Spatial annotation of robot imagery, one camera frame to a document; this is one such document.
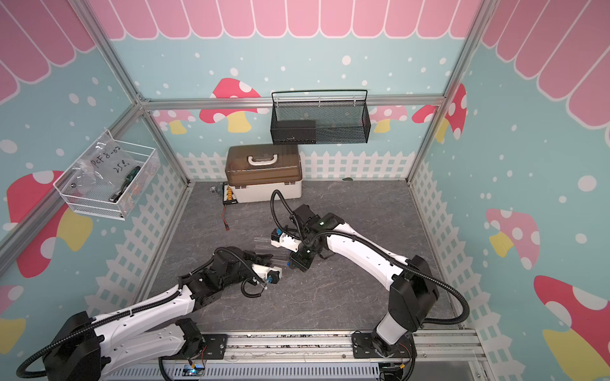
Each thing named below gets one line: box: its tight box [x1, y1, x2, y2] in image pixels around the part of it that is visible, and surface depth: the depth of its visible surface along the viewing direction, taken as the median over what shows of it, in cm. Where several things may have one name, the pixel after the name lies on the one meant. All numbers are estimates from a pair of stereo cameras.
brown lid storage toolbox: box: [224, 143, 303, 204], surface depth 102 cm
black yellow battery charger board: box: [222, 181, 239, 206], surface depth 114 cm
